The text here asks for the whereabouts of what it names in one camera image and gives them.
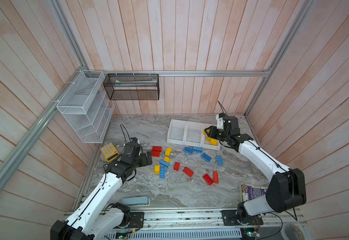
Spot red brick centre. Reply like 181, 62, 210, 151
183, 167, 194, 178

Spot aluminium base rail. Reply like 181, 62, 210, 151
63, 206, 307, 233

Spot blue brick lower left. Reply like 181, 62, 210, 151
159, 167, 166, 179

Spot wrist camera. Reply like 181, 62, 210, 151
130, 137, 139, 144
216, 113, 226, 129

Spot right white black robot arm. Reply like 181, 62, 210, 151
204, 113, 307, 225

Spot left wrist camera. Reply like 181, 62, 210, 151
130, 137, 139, 144

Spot blue brick far right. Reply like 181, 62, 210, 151
216, 156, 224, 166

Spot light blue case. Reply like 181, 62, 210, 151
120, 196, 150, 206

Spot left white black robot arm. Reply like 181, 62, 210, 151
50, 138, 152, 240

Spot white bin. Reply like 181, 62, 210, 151
202, 134, 221, 151
185, 121, 204, 147
167, 119, 187, 145

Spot black mesh basket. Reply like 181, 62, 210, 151
103, 73, 160, 101

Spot purple book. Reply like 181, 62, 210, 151
241, 183, 268, 202

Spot small red brick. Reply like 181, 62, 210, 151
173, 162, 181, 171

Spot red brick upright right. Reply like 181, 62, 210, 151
213, 171, 219, 184

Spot white wire mesh shelf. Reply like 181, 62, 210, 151
57, 71, 114, 144

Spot blue brick near bins right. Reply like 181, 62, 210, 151
193, 147, 203, 153

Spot right white bin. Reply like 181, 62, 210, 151
202, 134, 221, 151

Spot yellow calculator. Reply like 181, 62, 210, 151
100, 143, 119, 163

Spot blue brick near bins left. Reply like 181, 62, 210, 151
184, 147, 194, 155

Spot red brick lower left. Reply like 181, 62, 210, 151
150, 151, 161, 158

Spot blue brick bins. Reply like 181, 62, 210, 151
184, 147, 194, 155
193, 147, 203, 153

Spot left white bin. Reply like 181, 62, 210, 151
167, 119, 187, 145

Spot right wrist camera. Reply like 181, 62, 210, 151
216, 113, 226, 129

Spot middle white bin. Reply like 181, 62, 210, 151
185, 121, 204, 147

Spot red brick upper left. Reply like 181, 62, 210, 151
152, 146, 162, 152

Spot yellow long brick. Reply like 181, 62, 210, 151
164, 147, 172, 157

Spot blue brick under yellow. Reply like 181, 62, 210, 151
159, 160, 169, 168

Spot blue brick centre right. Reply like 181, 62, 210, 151
201, 153, 212, 163

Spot red brick lower right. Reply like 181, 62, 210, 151
203, 174, 214, 186

